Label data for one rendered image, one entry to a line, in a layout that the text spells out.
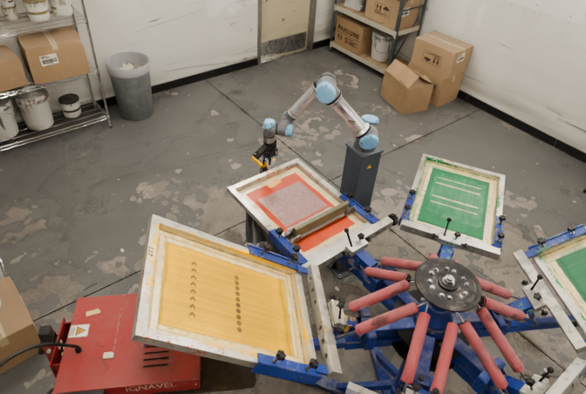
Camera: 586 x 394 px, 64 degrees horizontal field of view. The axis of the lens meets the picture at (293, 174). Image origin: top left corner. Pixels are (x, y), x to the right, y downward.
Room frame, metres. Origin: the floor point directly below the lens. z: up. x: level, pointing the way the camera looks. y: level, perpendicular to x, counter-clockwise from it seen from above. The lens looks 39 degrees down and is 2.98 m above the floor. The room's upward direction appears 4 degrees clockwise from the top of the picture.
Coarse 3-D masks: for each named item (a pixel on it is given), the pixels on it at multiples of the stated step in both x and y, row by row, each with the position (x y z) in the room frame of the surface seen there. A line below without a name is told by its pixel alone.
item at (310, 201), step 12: (288, 180) 2.44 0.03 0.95; (300, 180) 2.45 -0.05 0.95; (288, 192) 2.33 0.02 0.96; (300, 192) 2.34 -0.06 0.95; (312, 192) 2.35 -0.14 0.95; (300, 204) 2.22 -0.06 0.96; (312, 204) 2.22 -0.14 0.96; (324, 204) 2.23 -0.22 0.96; (324, 228) 2.01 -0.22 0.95; (336, 228) 2.02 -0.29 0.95
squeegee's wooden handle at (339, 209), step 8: (336, 208) 2.09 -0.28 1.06; (344, 208) 2.12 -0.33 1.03; (320, 216) 2.01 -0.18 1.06; (328, 216) 2.04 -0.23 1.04; (336, 216) 2.08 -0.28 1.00; (304, 224) 1.93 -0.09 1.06; (312, 224) 1.96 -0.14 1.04; (320, 224) 2.00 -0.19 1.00; (296, 232) 1.88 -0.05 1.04; (304, 232) 1.92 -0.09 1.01
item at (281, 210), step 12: (252, 192) 2.30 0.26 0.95; (264, 192) 2.31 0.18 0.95; (276, 192) 2.32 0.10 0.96; (264, 204) 2.19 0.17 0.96; (276, 204) 2.20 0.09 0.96; (288, 204) 2.21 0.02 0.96; (276, 216) 2.09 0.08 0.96; (288, 216) 2.10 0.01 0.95; (300, 216) 2.10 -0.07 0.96; (300, 240) 1.90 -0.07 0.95; (312, 240) 1.91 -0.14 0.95; (324, 240) 1.92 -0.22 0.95
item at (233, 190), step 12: (276, 168) 2.53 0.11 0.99; (288, 168) 2.56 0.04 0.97; (300, 168) 2.58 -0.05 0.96; (252, 180) 2.38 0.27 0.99; (324, 180) 2.43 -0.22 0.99; (228, 192) 2.27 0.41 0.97; (336, 192) 2.32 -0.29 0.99; (240, 204) 2.17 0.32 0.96; (252, 216) 2.06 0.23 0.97; (360, 216) 2.12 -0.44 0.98; (264, 228) 1.96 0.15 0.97; (360, 228) 2.00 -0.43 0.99; (336, 240) 1.89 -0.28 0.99
